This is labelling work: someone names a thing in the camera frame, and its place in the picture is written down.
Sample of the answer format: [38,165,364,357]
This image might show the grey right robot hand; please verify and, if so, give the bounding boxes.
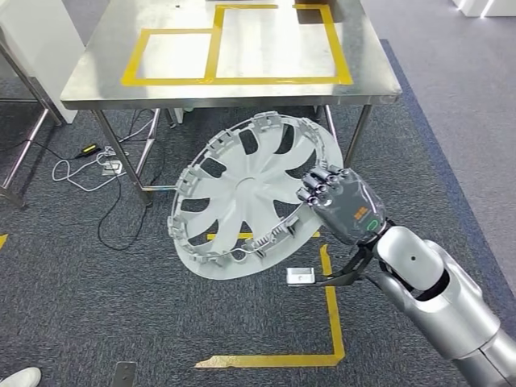
[295,164,389,248]

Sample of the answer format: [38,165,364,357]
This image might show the grey plastic hubcap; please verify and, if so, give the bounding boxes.
[166,110,345,281]

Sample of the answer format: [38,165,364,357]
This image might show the steel workbench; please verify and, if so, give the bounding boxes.
[59,0,404,208]

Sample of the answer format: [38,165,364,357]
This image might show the yellow angled floor tape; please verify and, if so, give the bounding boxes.
[194,243,346,370]

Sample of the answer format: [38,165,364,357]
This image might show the white platform blocks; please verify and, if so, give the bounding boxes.
[451,0,516,19]

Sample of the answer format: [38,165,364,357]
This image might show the metal floor socket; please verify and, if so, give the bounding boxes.
[101,159,124,177]

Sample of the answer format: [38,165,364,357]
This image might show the black robot foot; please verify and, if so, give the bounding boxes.
[109,361,138,387]

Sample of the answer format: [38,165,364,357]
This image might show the black power adapter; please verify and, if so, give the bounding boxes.
[74,142,103,160]

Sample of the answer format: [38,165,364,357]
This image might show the steel side table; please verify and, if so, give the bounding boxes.
[0,42,65,210]

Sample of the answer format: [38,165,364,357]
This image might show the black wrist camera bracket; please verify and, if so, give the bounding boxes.
[314,245,378,289]

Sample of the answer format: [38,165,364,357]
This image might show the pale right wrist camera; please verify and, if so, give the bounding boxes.
[286,267,316,288]

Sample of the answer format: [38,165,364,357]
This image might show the large yellow tape frame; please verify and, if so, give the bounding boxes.
[204,2,354,88]

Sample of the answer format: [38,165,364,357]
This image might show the small yellow tape frame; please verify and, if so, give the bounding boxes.
[120,27,222,88]

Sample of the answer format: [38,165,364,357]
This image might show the black floor cable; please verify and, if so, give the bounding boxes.
[96,108,167,252]

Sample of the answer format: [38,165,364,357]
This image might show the white floor cable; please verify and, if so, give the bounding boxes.
[51,145,131,194]

